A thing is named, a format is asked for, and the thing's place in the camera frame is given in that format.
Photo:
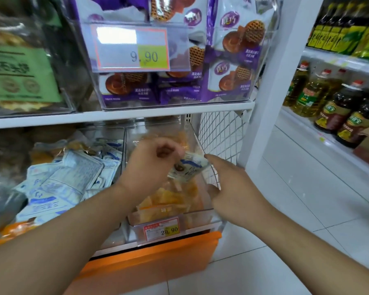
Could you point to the pile of orange snack packets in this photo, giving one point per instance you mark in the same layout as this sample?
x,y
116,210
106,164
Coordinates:
x,y
169,199

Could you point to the person's left forearm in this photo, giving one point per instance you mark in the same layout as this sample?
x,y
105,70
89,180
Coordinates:
x,y
55,242

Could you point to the person's left hand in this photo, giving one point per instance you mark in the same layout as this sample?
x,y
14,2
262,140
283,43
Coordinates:
x,y
144,168

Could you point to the person's right forearm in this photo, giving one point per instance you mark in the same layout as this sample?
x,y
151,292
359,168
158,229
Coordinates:
x,y
310,261

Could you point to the orange shelf base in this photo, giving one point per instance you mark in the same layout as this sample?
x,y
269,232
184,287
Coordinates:
x,y
147,261

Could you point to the person's left fingers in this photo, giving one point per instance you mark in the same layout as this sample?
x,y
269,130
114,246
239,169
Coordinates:
x,y
169,150

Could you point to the yellow cooking oil bottle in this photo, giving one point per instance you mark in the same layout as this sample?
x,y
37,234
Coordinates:
x,y
296,84
313,93

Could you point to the clear bin with orange packets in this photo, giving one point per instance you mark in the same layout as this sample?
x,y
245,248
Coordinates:
x,y
196,218

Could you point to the white shelf upright post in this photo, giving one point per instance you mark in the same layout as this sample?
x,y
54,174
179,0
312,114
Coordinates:
x,y
273,82

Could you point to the pile of green-label snack bags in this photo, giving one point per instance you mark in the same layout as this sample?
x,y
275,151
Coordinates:
x,y
17,70

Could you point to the pile of purple biscuit bags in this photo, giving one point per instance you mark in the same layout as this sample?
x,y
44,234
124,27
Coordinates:
x,y
227,58

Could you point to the person's right thumb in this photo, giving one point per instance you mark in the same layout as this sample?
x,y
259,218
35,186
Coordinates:
x,y
213,191

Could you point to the row of dark yellow-label bottles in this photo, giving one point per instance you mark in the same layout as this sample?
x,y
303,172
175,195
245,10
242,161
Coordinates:
x,y
332,24

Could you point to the white blue snack packet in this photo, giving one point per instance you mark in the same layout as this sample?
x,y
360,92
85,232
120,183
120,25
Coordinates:
x,y
187,168

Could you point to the heap of white blue packets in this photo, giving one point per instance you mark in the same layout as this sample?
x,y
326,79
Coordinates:
x,y
64,181

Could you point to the white oil shelf board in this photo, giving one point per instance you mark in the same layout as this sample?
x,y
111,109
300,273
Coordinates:
x,y
341,59

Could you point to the person's right hand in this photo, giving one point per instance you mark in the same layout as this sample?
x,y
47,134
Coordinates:
x,y
238,196

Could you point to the clear bin with green-label bags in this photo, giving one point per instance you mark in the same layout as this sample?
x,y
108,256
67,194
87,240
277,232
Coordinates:
x,y
43,98

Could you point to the dark oil bottle red cap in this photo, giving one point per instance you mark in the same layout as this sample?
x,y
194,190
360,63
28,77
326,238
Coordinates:
x,y
356,122
335,110

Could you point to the large red-framed price tag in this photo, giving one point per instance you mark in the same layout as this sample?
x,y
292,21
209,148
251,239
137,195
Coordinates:
x,y
130,49

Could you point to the small red-framed price tag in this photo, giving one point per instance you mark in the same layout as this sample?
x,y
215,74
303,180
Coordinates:
x,y
161,229

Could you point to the clear bin with purple bags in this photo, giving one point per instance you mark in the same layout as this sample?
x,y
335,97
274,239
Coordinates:
x,y
178,92

